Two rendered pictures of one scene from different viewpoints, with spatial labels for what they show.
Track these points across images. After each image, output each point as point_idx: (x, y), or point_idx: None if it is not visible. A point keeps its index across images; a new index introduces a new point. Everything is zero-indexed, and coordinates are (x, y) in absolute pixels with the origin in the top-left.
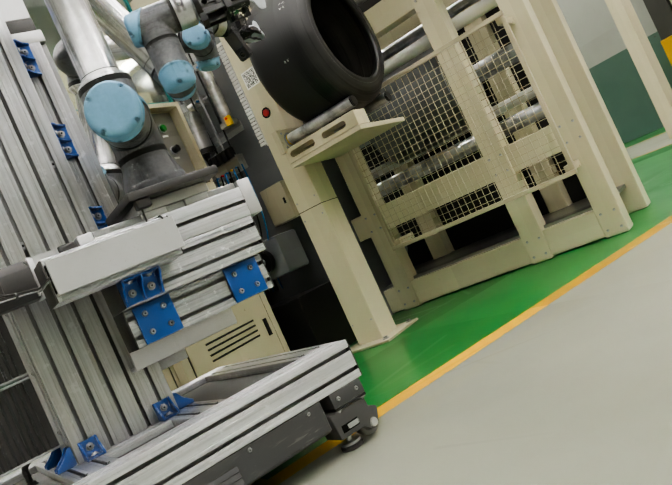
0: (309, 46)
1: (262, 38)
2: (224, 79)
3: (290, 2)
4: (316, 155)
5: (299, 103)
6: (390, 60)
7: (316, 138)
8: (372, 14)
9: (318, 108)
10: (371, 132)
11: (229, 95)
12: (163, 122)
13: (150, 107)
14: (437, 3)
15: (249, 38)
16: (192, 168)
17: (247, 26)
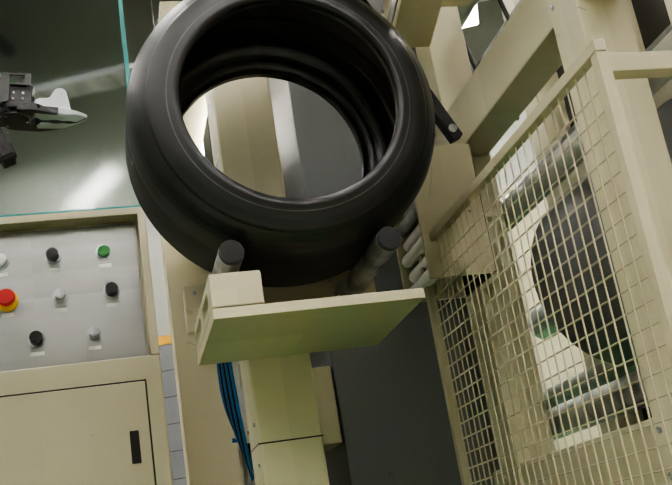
0: (146, 136)
1: (73, 121)
2: (291, 161)
3: (147, 46)
4: (212, 351)
5: (177, 243)
6: (571, 135)
7: (201, 318)
8: (507, 37)
9: (208, 257)
10: (323, 318)
11: (295, 190)
12: (112, 240)
13: (76, 217)
14: (588, 11)
15: (42, 122)
16: (139, 325)
17: (16, 103)
